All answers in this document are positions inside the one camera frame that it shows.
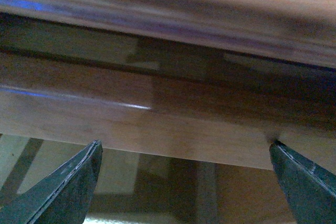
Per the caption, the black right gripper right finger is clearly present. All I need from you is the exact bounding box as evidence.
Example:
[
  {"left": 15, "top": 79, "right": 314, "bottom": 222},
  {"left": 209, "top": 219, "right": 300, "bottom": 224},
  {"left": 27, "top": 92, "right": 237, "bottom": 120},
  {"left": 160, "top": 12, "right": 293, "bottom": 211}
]
[{"left": 269, "top": 140, "right": 335, "bottom": 223}]

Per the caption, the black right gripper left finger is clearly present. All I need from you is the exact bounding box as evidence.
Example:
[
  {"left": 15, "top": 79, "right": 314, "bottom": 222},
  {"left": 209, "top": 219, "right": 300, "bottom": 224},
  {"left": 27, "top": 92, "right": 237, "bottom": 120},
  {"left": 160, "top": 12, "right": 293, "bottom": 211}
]
[{"left": 1, "top": 141, "right": 103, "bottom": 223}]

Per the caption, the wooden pull-out keyboard tray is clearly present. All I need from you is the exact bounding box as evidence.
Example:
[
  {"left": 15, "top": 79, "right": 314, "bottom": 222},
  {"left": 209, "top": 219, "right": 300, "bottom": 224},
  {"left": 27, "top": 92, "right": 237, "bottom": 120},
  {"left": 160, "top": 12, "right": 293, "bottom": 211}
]
[{"left": 1, "top": 52, "right": 335, "bottom": 172}]

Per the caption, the wooden desk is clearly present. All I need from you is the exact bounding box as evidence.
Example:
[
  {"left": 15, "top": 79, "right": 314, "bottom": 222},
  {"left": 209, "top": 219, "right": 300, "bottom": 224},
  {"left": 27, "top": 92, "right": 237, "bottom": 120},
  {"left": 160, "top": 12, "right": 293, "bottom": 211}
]
[{"left": 1, "top": 0, "right": 335, "bottom": 68}]

